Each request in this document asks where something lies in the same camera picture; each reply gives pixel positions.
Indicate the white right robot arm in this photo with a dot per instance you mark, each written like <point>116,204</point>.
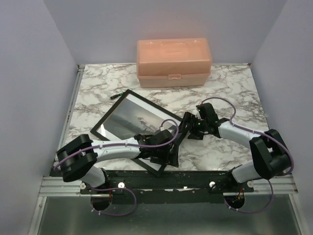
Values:
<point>270,156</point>

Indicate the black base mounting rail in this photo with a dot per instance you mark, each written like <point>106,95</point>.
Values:
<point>142,187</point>

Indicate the orange translucent plastic toolbox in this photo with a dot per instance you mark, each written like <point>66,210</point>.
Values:
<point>165,63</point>

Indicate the aluminium extrusion frame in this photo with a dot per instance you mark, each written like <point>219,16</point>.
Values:
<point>60,208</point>

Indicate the small green black screwdriver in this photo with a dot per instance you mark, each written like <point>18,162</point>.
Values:
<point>116,96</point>

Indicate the rectangular picture frame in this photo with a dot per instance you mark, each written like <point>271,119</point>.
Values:
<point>110,110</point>

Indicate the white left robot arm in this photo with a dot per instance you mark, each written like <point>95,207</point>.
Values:
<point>77,159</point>

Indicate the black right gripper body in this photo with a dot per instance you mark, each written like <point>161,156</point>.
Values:
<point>199,128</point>

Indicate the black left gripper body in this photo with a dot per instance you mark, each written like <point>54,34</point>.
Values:
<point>163,156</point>

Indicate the glossy photo print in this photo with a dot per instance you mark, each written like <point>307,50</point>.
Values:
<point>132,120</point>

